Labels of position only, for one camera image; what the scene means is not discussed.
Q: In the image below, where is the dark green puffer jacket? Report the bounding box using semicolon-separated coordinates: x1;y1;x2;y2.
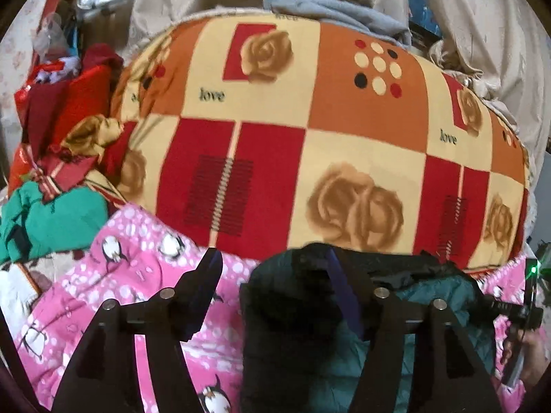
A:
239;243;496;412

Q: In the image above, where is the red clothes pile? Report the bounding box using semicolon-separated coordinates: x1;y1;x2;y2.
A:
8;44;135;206

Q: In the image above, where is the person right hand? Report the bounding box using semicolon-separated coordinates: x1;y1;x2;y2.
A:
501;330;549;392

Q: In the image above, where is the pink penguin fleece blanket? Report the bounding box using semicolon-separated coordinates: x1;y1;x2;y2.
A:
17;206;506;412

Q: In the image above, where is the green cloth garment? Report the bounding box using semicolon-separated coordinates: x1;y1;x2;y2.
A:
1;182;108;263

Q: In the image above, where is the red orange rose blanket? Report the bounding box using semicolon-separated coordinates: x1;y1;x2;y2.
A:
111;13;529;272

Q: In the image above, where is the grey folded cloth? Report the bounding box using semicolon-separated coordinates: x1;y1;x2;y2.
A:
262;0;412;50

